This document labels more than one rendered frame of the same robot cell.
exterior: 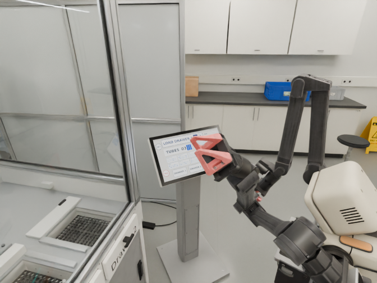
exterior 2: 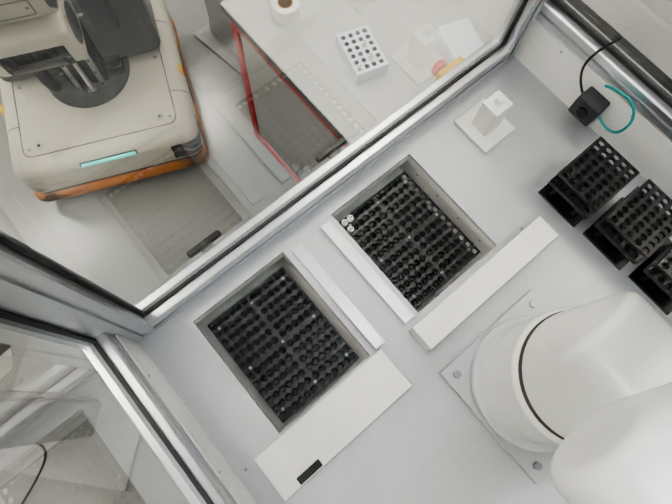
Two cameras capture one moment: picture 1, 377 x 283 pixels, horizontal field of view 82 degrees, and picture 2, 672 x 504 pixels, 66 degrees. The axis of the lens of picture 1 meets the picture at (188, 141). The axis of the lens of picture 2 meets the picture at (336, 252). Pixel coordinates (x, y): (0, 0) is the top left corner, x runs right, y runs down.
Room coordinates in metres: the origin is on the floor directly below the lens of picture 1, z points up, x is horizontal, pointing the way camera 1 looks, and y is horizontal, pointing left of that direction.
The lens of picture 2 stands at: (0.84, 0.62, 1.85)
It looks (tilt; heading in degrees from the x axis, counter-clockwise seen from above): 73 degrees down; 208
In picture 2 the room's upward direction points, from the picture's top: 8 degrees clockwise
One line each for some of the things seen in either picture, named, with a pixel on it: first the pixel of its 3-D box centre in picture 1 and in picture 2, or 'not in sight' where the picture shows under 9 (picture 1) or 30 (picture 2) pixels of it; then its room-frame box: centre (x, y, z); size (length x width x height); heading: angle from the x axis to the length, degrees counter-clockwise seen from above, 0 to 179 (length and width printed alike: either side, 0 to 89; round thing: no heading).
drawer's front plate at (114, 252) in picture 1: (123, 243); not in sight; (0.74, 0.31, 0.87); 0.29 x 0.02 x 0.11; 167
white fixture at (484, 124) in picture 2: not in sight; (492, 112); (0.21, 0.57, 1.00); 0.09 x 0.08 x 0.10; 77
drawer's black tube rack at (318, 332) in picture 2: not in sight; (283, 343); (0.78, 0.50, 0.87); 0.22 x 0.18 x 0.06; 77
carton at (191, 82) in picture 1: (186, 86); not in sight; (3.73, 0.04, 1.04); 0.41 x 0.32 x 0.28; 84
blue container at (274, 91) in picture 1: (286, 91); not in sight; (3.48, -1.55, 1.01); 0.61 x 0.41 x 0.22; 84
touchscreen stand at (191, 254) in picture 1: (191, 217); not in sight; (1.28, -0.02, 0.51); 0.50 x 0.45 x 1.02; 27
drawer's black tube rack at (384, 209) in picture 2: not in sight; (406, 242); (0.47, 0.58, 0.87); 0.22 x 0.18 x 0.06; 77
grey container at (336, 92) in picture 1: (326, 92); not in sight; (3.49, -2.21, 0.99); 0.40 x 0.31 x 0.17; 84
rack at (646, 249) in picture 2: not in sight; (633, 225); (0.24, 0.90, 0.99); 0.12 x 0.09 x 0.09; 167
